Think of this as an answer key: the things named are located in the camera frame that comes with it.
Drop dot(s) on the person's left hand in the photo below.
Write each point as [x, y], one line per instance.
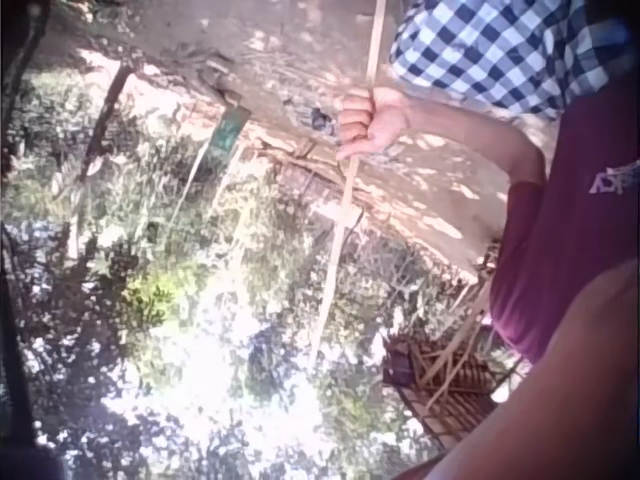
[385, 120]

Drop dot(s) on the person's left fingers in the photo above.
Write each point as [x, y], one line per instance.
[354, 125]

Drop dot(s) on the long bamboo strip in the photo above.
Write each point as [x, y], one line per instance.
[345, 200]

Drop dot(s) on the small dark blue object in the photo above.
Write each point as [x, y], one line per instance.
[321, 120]

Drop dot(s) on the green flat tool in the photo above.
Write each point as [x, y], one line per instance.
[227, 130]

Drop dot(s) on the person's legs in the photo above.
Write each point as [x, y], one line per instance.
[500, 50]

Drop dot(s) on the dark wooden stick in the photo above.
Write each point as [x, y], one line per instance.
[102, 125]

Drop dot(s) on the green shrubs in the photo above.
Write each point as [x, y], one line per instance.
[165, 300]

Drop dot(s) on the woven bamboo frame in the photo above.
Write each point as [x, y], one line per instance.
[450, 395]

